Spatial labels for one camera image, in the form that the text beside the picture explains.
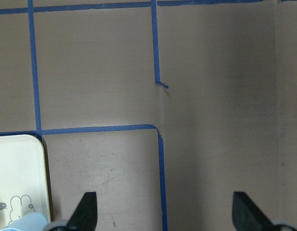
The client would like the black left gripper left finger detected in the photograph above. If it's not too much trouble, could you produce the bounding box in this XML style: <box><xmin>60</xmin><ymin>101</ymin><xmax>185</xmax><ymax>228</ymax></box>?
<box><xmin>65</xmin><ymin>192</ymin><xmax>98</xmax><ymax>231</ymax></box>

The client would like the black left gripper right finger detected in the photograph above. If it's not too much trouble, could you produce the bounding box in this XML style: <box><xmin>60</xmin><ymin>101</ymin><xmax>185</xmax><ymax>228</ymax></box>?
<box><xmin>232</xmin><ymin>192</ymin><xmax>278</xmax><ymax>231</ymax></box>

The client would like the light blue cup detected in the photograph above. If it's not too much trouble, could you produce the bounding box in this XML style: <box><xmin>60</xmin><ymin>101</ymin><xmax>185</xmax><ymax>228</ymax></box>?
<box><xmin>1</xmin><ymin>212</ymin><xmax>49</xmax><ymax>231</ymax></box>

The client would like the cream plastic tray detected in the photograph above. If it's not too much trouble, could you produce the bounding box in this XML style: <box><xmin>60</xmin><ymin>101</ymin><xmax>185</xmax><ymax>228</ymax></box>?
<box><xmin>0</xmin><ymin>135</ymin><xmax>50</xmax><ymax>230</ymax></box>

